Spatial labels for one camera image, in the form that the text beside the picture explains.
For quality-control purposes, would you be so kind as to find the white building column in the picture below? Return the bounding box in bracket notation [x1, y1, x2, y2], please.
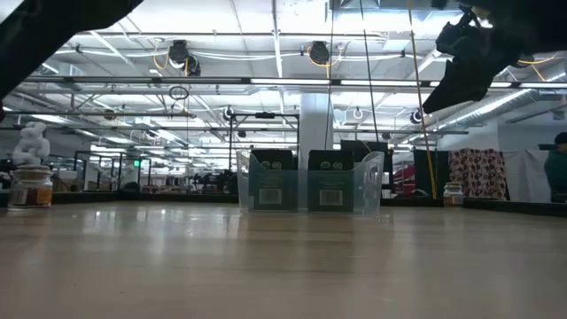
[299, 92, 334, 154]

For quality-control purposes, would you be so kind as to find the person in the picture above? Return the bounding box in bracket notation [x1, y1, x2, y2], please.
[543, 131, 567, 204]

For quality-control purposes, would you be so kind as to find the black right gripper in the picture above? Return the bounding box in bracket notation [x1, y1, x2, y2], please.
[422, 0, 538, 115]

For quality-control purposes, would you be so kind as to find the ceiling light rail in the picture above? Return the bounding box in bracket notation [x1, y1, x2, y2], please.
[0, 75, 567, 89]

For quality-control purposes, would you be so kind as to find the dark green spice tin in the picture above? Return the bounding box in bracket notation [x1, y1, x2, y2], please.
[247, 149, 299, 213]
[307, 149, 356, 213]

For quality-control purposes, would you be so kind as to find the black hanging cable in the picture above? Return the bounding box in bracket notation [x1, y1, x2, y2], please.
[357, 0, 381, 143]
[322, 0, 337, 152]

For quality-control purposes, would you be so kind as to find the white fabric sheet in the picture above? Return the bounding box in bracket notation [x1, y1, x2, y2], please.
[502, 148, 555, 205]

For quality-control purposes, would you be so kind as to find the silver ventilation duct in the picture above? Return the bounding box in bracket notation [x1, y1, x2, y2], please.
[436, 88, 546, 132]
[26, 52, 85, 79]

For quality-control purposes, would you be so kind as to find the black fabric curtain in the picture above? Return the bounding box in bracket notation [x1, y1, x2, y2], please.
[412, 149, 451, 198]

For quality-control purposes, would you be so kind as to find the yellow hanging cable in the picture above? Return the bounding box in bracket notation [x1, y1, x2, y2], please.
[406, 0, 438, 199]

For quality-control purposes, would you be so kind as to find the clear plastic bin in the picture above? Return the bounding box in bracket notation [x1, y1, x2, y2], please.
[236, 149, 386, 216]

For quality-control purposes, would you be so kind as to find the black background rig frame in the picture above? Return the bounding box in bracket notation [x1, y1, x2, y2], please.
[228, 113, 301, 172]

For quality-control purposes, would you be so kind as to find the glass spice jar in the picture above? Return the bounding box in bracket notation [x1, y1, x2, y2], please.
[7, 164, 54, 211]
[442, 181, 464, 207]

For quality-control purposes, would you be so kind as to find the patterned fabric curtain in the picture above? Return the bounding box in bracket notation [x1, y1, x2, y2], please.
[447, 148, 510, 203]

